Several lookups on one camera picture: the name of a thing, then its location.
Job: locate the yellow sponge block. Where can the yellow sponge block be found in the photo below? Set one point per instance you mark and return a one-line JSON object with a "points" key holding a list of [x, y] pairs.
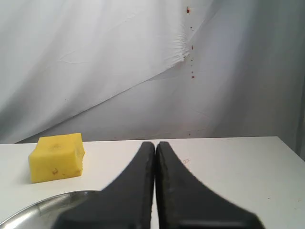
{"points": [[57, 157]]}

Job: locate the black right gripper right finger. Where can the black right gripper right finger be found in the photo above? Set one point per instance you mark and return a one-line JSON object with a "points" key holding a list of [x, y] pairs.
{"points": [[183, 202]]}

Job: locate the white backdrop cloth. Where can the white backdrop cloth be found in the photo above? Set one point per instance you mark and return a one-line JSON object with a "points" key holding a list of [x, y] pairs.
{"points": [[152, 69]]}

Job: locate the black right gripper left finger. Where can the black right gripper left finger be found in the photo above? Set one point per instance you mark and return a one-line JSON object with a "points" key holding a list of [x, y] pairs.
{"points": [[126, 203]]}

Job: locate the round metal plate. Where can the round metal plate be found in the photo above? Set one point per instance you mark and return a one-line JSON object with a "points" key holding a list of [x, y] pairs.
{"points": [[43, 214]]}

